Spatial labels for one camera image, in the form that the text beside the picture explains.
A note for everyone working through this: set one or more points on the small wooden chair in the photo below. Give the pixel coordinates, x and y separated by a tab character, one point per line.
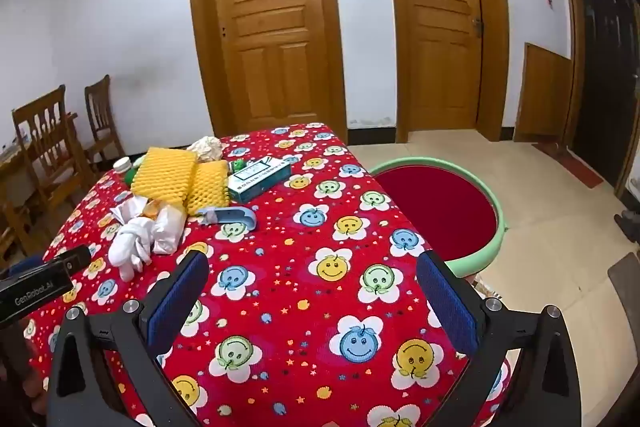
102	117

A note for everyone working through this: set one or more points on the low wooden wall panel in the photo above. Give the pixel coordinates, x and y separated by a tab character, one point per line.
542	97

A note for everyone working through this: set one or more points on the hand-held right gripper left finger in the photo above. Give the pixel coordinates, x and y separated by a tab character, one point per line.
177	302

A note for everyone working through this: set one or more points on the crumpled beige paper ball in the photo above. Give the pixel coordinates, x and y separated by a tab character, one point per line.
206	148

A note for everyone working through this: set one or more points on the tall wooden chair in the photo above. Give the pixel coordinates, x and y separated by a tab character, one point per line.
47	142

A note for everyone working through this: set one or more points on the green bottle with white cap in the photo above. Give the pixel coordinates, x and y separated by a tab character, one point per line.
131	172

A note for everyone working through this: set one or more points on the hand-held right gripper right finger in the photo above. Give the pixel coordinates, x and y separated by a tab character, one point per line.
445	302

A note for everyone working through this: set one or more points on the clear plastic wrapper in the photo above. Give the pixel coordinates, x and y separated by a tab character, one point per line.
169	227

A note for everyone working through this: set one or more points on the panelled wooden door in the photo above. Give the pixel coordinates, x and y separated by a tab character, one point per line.
270	32

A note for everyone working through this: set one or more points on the small yellow foam net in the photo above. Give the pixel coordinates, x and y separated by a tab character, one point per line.
207	187

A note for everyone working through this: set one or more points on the large yellow foam net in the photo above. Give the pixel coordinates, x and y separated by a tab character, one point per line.
162	174

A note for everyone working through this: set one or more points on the red smiley flower tablecloth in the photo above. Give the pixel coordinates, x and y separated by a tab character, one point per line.
300	307

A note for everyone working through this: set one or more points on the blue and white cardboard box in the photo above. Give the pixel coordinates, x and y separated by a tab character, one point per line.
257	181

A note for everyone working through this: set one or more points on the dark shoes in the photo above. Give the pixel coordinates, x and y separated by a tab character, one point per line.
629	227

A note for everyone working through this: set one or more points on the dark entrance door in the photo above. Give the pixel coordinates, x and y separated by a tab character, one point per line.
605	72

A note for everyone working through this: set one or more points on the blue plastic inhaler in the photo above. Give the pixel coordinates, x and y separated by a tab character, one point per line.
230	216

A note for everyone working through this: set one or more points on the green basin with red inside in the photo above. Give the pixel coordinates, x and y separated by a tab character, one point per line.
440	207

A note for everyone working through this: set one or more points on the orange plastic wrapper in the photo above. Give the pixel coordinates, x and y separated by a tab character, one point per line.
151	208

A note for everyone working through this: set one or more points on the red doormat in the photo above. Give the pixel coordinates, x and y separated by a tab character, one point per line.
570	164

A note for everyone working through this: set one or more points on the small green toy figure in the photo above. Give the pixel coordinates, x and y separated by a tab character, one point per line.
238	165

